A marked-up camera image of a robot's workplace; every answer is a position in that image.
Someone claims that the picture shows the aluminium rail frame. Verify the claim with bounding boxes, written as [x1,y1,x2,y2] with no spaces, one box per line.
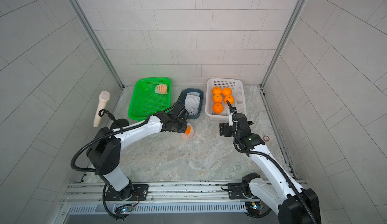
[51,180,315,224]

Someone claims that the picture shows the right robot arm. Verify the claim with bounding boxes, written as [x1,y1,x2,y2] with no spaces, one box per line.
[219,103,321,224]

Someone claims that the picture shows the green plastic basket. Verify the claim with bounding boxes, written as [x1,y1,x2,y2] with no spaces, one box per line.
[128,78,172,121]

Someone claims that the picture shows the netted orange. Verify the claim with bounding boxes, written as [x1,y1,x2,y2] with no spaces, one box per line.
[224,95,235,105]
[180,123,195,139]
[212,94,223,104]
[212,103,224,114]
[154,84,168,95]
[222,88,232,97]

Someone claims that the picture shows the green circuit board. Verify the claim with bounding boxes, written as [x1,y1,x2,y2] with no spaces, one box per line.
[245,202,264,216]
[114,204,135,215]

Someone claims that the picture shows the left green circuit board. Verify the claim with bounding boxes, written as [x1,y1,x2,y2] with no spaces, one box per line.
[114,204,135,215]

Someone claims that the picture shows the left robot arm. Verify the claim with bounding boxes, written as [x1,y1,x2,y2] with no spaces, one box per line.
[70,102,189,200]

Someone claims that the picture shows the dark blue plastic tub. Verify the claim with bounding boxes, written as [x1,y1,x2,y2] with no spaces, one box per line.
[177,88,204,119]

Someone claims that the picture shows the white plastic basket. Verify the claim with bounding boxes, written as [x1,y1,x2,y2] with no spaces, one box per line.
[205,78,247,121]

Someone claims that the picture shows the right green circuit board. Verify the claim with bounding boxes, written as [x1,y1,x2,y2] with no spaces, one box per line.
[245,202,264,216]

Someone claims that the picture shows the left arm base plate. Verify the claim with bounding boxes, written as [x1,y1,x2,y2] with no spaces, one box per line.
[105,184,149,201]

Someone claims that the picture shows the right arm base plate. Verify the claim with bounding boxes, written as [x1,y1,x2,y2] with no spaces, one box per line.
[221,183,250,200]

